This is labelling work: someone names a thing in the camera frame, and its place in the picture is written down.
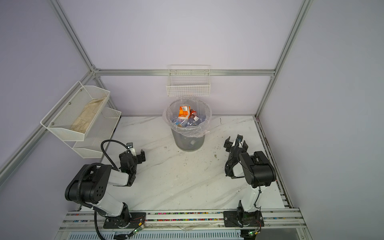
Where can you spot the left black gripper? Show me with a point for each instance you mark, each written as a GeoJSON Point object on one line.
{"type": "Point", "coordinates": [139, 159]}

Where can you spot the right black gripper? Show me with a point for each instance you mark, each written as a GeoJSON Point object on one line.
{"type": "Point", "coordinates": [228, 145]}

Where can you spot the crushed bottle blue label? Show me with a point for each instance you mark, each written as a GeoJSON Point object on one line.
{"type": "Point", "coordinates": [193, 122]}

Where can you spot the red cap round bottle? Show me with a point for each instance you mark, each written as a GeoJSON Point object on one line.
{"type": "Point", "coordinates": [193, 115]}

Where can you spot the orange label juice bottle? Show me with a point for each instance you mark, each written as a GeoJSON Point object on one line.
{"type": "Point", "coordinates": [184, 112]}

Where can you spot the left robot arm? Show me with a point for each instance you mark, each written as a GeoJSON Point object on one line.
{"type": "Point", "coordinates": [89, 186]}

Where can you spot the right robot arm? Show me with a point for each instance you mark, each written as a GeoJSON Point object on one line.
{"type": "Point", "coordinates": [258, 173]}

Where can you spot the grey mesh waste bin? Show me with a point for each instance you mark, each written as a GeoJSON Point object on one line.
{"type": "Point", "coordinates": [188, 144]}

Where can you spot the clear plastic bin liner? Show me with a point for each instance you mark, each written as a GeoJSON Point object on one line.
{"type": "Point", "coordinates": [203, 110]}

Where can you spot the white mesh lower shelf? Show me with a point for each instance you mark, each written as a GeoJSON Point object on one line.
{"type": "Point", "coordinates": [101, 130]}

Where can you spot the beige cloth in shelf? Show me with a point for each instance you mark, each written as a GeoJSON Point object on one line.
{"type": "Point", "coordinates": [83, 121]}

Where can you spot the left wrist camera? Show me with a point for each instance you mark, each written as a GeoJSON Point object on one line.
{"type": "Point", "coordinates": [131, 148]}

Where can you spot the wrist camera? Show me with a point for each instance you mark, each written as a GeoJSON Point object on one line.
{"type": "Point", "coordinates": [239, 140]}
{"type": "Point", "coordinates": [131, 148]}

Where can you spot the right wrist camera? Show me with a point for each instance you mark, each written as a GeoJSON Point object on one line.
{"type": "Point", "coordinates": [239, 140]}

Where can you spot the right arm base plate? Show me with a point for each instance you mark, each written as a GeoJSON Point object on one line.
{"type": "Point", "coordinates": [243, 219]}

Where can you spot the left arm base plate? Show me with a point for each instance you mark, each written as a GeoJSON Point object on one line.
{"type": "Point", "coordinates": [136, 218]}

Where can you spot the white wire wall basket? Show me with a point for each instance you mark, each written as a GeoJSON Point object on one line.
{"type": "Point", "coordinates": [188, 81]}

